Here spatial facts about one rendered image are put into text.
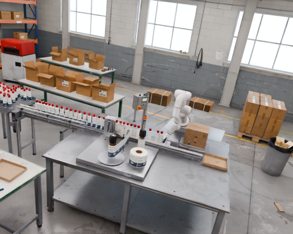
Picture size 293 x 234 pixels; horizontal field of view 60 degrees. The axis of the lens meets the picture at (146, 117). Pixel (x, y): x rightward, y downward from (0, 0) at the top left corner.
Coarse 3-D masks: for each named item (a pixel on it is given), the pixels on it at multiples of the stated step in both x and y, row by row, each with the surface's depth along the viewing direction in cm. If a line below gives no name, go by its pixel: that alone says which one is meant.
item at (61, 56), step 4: (52, 48) 742; (56, 48) 757; (52, 52) 738; (56, 52) 737; (60, 52) 765; (64, 52) 745; (52, 56) 748; (56, 56) 742; (60, 56) 738; (64, 56) 750; (56, 60) 748; (60, 60) 742; (64, 60) 754
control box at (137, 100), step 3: (135, 96) 324; (138, 96) 322; (141, 96) 324; (144, 96) 327; (147, 96) 330; (135, 99) 325; (138, 99) 322; (141, 99) 325; (135, 102) 326; (138, 102) 324; (141, 102) 327; (144, 102) 330; (135, 105) 327; (138, 105) 326; (141, 105) 329; (144, 105) 332; (135, 108) 328; (138, 108) 328; (141, 108) 331; (144, 108) 334
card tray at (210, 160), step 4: (204, 156) 331; (208, 156) 333; (212, 156) 333; (216, 156) 332; (220, 156) 330; (204, 160) 323; (208, 160) 324; (212, 160) 325; (216, 160) 326; (220, 160) 328; (224, 160) 329; (204, 164) 312; (208, 164) 311; (212, 164) 309; (216, 164) 317; (220, 164) 318; (224, 164) 319; (216, 168) 309; (220, 168) 308; (224, 168) 306
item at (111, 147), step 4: (112, 136) 277; (116, 136) 282; (112, 140) 279; (108, 144) 283; (112, 144) 281; (108, 148) 284; (112, 148) 282; (108, 152) 285; (112, 152) 284; (108, 156) 287; (112, 156) 286
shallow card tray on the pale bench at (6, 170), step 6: (0, 162) 270; (6, 162) 271; (12, 162) 269; (0, 168) 262; (6, 168) 263; (12, 168) 264; (18, 168) 265; (24, 168) 265; (0, 174) 253; (6, 174) 254; (12, 174) 255; (18, 174) 253; (6, 180) 245; (12, 180) 246
